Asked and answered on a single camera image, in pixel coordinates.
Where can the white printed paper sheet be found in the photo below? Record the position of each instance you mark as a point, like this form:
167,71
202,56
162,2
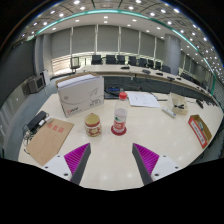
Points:
143,99

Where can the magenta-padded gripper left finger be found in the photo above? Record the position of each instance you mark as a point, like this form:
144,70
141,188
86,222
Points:
77,159

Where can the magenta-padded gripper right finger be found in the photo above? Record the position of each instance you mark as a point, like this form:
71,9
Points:
146,159

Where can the small open cream cardboard box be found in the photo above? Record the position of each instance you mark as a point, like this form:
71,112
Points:
178,103

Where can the row of black office chairs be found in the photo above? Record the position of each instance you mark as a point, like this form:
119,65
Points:
110,59

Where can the small white block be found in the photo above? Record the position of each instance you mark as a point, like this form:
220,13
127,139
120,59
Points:
48,119

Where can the clear red-capped water bottle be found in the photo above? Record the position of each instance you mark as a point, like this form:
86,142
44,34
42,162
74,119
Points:
120,116

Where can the white cardboard paper box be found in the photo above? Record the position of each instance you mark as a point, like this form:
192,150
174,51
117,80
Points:
80,96

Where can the grey CRT monitor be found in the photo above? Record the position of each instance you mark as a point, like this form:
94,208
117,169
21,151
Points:
35,84

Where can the black flat device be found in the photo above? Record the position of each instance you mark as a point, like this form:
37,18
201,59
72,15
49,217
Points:
36,120

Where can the long curved conference desk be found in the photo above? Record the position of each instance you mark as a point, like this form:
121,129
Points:
106,69

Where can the red and cream paper cup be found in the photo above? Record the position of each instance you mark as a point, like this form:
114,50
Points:
92,126

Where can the red-sided open cardboard box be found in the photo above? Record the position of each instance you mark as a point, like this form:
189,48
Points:
196,131

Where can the round ceiling lights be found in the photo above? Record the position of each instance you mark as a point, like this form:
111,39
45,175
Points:
105,17

